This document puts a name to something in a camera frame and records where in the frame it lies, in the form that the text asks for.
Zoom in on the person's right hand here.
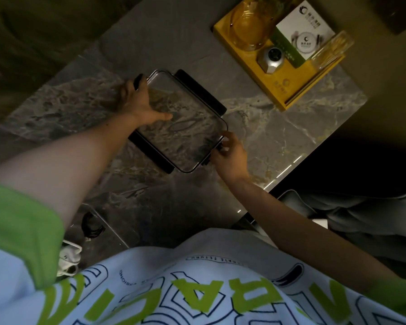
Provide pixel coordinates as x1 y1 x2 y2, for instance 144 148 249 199
210 131 251 182

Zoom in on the person's left hand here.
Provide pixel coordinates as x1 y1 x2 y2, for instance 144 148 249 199
117 74 173 126

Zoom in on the clear tray with black handles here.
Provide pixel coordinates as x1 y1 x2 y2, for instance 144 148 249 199
128 68 229 175

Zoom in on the person's right forearm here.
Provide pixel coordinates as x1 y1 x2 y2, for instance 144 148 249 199
235 174 398 291

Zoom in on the person's left forearm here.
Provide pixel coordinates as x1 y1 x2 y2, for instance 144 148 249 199
0 113 146 230

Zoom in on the yellow rectangular tray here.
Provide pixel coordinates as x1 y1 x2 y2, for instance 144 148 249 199
212 0 346 112

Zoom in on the silver metallic faceted gadget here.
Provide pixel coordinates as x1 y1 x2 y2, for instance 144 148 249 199
256 45 287 75

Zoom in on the clear glass ashtray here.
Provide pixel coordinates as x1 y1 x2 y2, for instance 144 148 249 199
229 0 285 52

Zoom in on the white and green card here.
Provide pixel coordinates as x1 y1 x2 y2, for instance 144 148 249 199
270 0 336 69

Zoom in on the clear glass holder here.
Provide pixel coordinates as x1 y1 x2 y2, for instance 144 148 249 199
308 30 355 70

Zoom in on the olive green fabric sofa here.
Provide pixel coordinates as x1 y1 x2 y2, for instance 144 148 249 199
0 0 147 132

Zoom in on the white shirt with green print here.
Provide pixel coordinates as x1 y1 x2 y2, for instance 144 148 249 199
0 184 406 325

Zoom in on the grey cushion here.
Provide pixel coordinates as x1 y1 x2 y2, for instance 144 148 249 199
277 189 406 269

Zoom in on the white power adapter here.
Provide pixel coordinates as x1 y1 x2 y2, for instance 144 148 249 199
56 239 84 278

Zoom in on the black coiled cable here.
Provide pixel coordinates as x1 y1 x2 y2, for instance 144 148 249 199
81 211 106 239

